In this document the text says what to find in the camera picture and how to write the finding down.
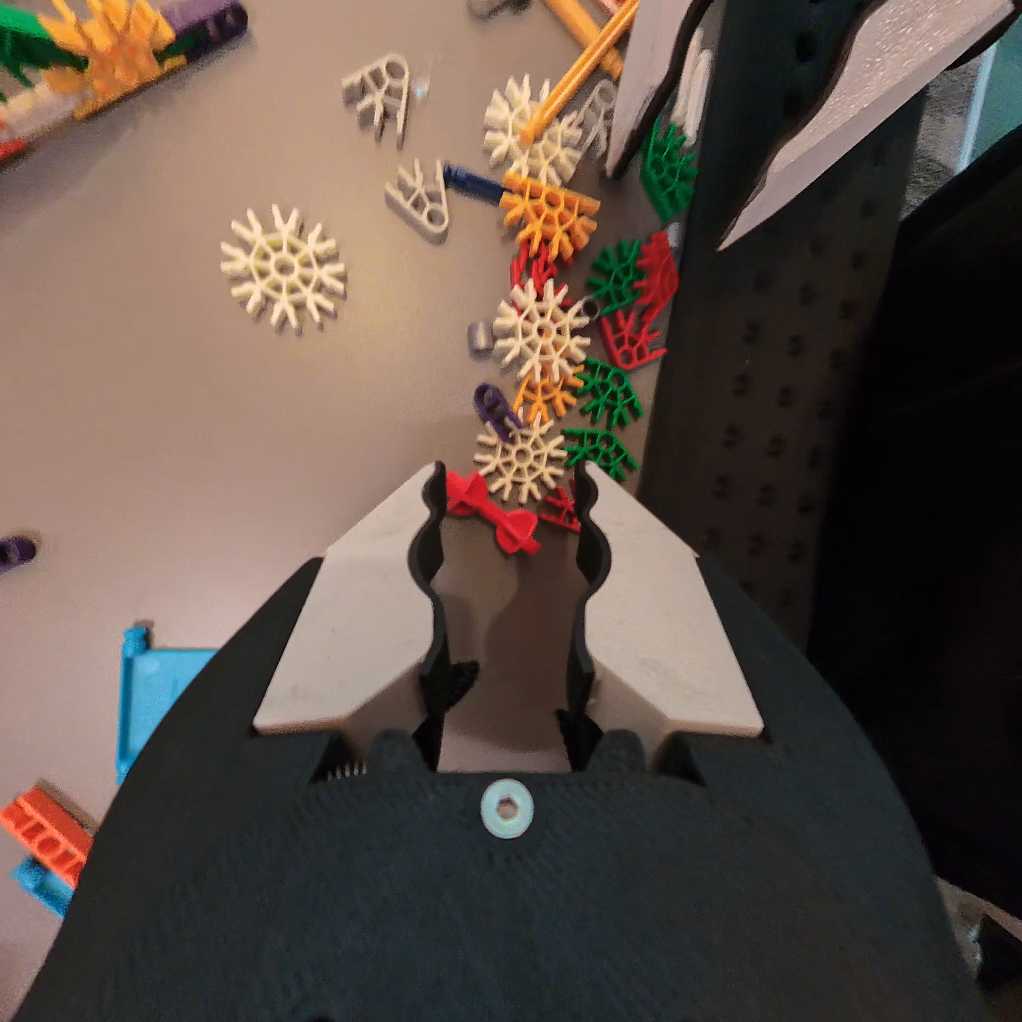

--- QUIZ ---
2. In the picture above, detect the blue toy panel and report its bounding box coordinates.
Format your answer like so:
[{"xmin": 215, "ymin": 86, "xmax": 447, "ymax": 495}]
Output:
[
  {"xmin": 115, "ymin": 626, "xmax": 220, "ymax": 787},
  {"xmin": 12, "ymin": 857, "xmax": 76, "ymax": 920}
]

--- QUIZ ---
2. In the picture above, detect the person's black clothing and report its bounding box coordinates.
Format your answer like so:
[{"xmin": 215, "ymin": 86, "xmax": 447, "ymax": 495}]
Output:
[{"xmin": 806, "ymin": 119, "xmax": 1022, "ymax": 920}]

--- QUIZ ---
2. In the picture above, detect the light grey toy connector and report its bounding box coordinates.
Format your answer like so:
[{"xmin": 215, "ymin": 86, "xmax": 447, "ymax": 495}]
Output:
[
  {"xmin": 343, "ymin": 54, "xmax": 410, "ymax": 148},
  {"xmin": 385, "ymin": 158, "xmax": 450, "ymax": 243}
]

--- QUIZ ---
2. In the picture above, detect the orange toy connector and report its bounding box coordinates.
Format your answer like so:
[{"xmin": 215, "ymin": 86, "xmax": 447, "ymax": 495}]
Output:
[{"xmin": 0, "ymin": 786, "xmax": 94, "ymax": 887}]

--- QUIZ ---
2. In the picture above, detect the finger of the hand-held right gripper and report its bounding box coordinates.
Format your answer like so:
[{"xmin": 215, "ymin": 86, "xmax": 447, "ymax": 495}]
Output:
[
  {"xmin": 715, "ymin": 0, "xmax": 1014, "ymax": 250},
  {"xmin": 604, "ymin": 0, "xmax": 715, "ymax": 179}
]

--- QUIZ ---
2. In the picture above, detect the pile of colourful toy connectors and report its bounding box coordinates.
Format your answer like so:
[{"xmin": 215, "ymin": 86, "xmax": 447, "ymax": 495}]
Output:
[{"xmin": 467, "ymin": 75, "xmax": 680, "ymax": 531}]

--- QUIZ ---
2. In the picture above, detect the pile of colourful toy rods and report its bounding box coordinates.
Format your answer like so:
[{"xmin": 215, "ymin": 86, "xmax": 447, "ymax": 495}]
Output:
[{"xmin": 519, "ymin": 0, "xmax": 711, "ymax": 145}]

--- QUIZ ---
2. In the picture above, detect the colourful toy construction model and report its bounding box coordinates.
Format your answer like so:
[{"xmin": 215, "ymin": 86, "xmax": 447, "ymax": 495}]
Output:
[{"xmin": 0, "ymin": 0, "xmax": 248, "ymax": 164}]

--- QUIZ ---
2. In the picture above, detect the white snowflake toy connector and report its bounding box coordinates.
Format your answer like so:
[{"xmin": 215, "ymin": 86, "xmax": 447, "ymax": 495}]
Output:
[{"xmin": 219, "ymin": 204, "xmax": 347, "ymax": 334}]

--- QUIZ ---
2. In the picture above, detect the red bow-shaped toy piece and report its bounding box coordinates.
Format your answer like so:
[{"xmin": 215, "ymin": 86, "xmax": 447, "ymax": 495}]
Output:
[{"xmin": 444, "ymin": 469, "xmax": 541, "ymax": 553}]

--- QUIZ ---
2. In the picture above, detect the blue toy rod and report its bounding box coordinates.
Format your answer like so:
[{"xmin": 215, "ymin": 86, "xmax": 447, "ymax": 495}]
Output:
[{"xmin": 442, "ymin": 162, "xmax": 507, "ymax": 196}]

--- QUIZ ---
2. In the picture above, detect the red toy connector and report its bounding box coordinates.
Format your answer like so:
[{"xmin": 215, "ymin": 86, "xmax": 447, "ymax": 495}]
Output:
[{"xmin": 541, "ymin": 480, "xmax": 582, "ymax": 533}]

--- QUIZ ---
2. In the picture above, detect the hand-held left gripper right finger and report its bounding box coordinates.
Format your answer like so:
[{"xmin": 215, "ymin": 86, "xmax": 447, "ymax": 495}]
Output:
[{"xmin": 569, "ymin": 461, "xmax": 766, "ymax": 736}]

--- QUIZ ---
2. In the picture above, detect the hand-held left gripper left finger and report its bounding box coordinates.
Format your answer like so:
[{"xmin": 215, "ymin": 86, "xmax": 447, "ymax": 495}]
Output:
[{"xmin": 254, "ymin": 461, "xmax": 450, "ymax": 736}]

